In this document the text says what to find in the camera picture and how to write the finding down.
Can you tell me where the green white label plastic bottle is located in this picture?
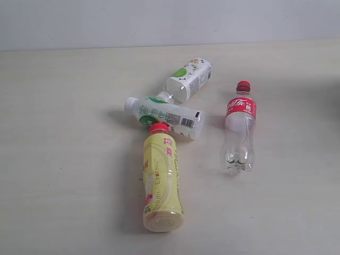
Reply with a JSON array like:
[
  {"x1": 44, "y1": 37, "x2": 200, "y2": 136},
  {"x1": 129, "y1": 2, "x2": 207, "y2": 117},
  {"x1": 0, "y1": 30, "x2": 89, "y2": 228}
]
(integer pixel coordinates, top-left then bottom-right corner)
[{"x1": 124, "y1": 97, "x2": 205, "y2": 140}]

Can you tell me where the clear cola bottle red label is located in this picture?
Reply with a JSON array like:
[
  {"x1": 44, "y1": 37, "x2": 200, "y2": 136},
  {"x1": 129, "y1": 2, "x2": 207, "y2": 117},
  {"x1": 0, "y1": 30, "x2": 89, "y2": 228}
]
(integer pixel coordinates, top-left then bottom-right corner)
[{"x1": 220, "y1": 81, "x2": 257, "y2": 176}]

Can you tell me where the yellow juice bottle red cap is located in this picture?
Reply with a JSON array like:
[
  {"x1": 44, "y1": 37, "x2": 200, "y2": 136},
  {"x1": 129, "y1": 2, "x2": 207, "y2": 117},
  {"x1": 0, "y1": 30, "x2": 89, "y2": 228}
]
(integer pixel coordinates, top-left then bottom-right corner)
[{"x1": 143, "y1": 123, "x2": 184, "y2": 233}]

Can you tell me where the square white green label bottle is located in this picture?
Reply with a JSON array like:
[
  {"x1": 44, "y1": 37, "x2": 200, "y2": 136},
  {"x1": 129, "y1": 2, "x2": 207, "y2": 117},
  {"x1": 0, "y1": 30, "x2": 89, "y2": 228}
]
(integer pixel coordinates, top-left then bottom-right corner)
[{"x1": 156, "y1": 57, "x2": 212, "y2": 104}]

